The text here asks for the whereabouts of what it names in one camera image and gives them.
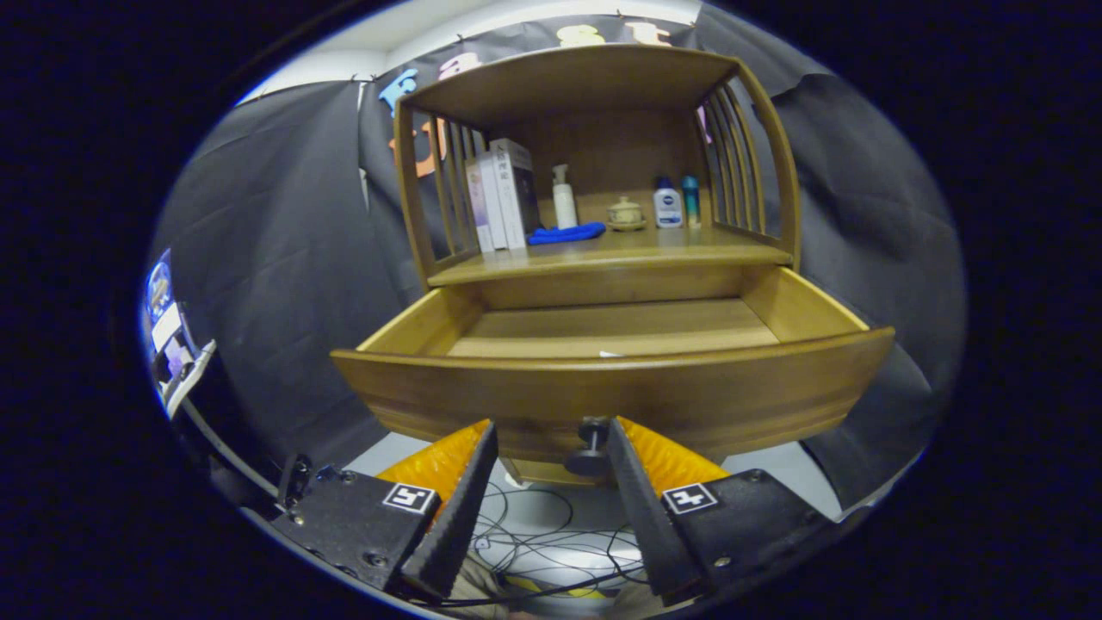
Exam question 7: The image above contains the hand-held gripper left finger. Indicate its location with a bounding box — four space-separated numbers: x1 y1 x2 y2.
271 419 500 601

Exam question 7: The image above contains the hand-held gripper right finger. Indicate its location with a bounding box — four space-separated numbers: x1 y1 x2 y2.
605 416 840 608

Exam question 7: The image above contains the wooden drawer with black knob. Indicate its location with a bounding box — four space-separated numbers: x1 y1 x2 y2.
331 265 896 479

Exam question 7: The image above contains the wooden countertop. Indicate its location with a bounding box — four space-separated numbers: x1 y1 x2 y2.
428 220 793 288

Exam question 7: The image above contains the wooden cabinet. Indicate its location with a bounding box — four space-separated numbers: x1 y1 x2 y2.
392 43 802 487

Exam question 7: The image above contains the blue cloth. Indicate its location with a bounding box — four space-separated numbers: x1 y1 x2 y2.
527 221 607 246

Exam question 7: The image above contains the white lotion bottle blue cap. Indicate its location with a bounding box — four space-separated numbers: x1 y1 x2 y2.
652 177 684 229

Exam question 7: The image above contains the white pump bottle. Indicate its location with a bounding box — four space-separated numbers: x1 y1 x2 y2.
552 164 579 230

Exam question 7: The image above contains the white book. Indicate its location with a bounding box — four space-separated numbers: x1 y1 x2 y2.
476 152 509 251

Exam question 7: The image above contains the grey book with portrait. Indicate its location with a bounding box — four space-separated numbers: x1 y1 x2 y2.
489 138 542 251

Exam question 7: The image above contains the tangle of black cables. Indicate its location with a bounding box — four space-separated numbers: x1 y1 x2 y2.
413 482 672 608

